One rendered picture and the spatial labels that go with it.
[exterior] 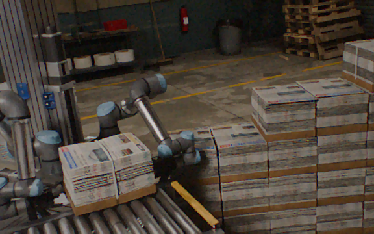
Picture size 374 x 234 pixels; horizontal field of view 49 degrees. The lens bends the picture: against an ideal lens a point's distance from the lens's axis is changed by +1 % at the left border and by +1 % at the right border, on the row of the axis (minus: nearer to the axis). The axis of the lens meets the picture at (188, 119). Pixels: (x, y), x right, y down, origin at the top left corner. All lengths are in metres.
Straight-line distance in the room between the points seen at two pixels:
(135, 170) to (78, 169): 0.26
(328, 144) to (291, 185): 0.32
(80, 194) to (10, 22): 1.05
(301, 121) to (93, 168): 1.20
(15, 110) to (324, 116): 1.62
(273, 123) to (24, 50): 1.42
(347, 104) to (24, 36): 1.81
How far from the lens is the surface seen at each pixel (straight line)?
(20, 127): 1.95
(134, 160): 1.89
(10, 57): 2.53
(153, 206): 1.91
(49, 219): 1.99
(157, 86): 2.31
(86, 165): 1.84
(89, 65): 8.29
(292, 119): 2.40
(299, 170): 2.53
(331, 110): 2.46
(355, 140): 2.59
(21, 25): 2.39
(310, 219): 2.72
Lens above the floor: 1.77
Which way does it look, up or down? 19 degrees down
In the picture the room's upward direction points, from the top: 5 degrees counter-clockwise
